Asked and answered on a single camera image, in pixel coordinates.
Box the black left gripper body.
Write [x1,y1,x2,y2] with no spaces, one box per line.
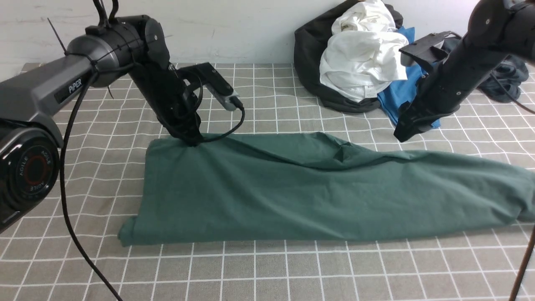
[128,63,203,145]

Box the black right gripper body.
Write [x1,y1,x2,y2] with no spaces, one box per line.
[394,38,508,142]

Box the green long-sleeve top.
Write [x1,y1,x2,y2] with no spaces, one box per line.
[118,132,534,247]

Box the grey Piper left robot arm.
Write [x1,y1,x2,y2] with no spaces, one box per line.
[0,15,202,231]

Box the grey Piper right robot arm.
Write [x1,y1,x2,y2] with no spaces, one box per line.
[394,0,534,142]

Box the blue tank top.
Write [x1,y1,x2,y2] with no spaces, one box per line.
[377,26,442,128]

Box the dark grey crumpled garment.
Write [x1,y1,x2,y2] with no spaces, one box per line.
[439,33,529,104]

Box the grey grid-pattern tablecloth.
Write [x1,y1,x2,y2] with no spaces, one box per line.
[0,64,535,301]

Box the white crumpled shirt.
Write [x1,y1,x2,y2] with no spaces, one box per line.
[319,0,409,102]

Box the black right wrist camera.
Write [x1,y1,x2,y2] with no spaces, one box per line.
[400,32,453,72]

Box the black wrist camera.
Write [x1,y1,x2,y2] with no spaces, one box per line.
[175,62,243,111]
[400,32,453,72]

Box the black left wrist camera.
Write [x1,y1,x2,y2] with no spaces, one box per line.
[175,62,243,111]

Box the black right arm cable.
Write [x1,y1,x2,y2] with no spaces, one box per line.
[489,71,535,301]

